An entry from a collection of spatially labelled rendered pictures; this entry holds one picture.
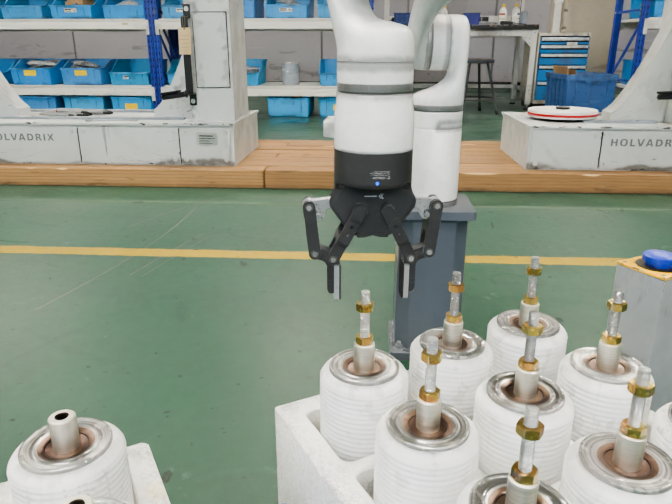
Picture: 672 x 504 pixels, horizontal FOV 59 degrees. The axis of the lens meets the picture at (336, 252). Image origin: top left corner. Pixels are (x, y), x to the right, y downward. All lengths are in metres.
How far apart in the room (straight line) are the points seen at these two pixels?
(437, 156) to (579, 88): 4.08
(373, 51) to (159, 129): 2.25
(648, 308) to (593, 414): 0.20
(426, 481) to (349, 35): 0.39
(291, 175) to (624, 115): 1.47
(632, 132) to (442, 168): 1.77
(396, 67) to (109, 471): 0.42
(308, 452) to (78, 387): 0.63
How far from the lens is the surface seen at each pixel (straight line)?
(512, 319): 0.79
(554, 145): 2.70
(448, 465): 0.55
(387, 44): 0.54
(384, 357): 0.67
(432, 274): 1.13
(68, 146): 2.92
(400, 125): 0.55
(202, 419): 1.04
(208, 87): 2.72
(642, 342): 0.86
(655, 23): 5.63
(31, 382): 1.24
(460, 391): 0.70
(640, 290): 0.85
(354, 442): 0.65
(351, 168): 0.55
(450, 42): 1.07
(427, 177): 1.09
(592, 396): 0.69
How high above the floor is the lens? 0.58
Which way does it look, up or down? 19 degrees down
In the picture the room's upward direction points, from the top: straight up
